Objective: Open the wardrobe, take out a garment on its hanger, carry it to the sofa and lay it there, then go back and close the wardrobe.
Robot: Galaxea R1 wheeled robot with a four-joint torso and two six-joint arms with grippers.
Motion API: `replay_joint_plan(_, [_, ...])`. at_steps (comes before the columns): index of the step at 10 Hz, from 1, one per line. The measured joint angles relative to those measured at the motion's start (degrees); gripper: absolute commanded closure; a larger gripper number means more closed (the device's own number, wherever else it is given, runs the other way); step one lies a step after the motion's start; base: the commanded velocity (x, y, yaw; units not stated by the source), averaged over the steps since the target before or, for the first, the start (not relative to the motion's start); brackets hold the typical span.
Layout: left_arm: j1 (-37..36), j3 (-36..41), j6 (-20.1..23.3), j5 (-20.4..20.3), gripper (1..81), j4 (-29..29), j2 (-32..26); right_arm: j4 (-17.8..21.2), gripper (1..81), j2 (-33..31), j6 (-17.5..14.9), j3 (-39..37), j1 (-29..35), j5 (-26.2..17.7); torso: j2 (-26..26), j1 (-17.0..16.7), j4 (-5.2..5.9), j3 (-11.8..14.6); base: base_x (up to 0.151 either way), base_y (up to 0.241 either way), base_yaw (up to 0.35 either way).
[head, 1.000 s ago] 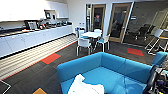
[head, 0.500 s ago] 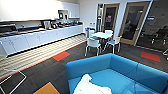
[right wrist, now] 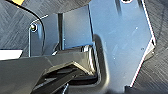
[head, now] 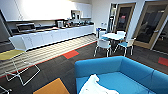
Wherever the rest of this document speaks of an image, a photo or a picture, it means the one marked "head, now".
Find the yellow bar stool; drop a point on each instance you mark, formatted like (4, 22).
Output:
(11, 54)

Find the silver microwave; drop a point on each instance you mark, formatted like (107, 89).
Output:
(25, 27)

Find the white t-shirt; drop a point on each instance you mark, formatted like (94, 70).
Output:
(95, 87)

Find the blue sofa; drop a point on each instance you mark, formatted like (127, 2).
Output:
(133, 76)

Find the white upper kitchen cabinets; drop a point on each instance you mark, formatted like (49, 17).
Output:
(43, 8)

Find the white kitchen counter cabinets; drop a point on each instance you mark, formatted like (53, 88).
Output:
(50, 36)

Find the wooden glass door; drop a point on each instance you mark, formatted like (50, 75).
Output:
(123, 16)
(151, 23)

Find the round white low table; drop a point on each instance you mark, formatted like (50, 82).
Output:
(113, 35)

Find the white bar stool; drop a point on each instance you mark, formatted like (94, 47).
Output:
(3, 90)

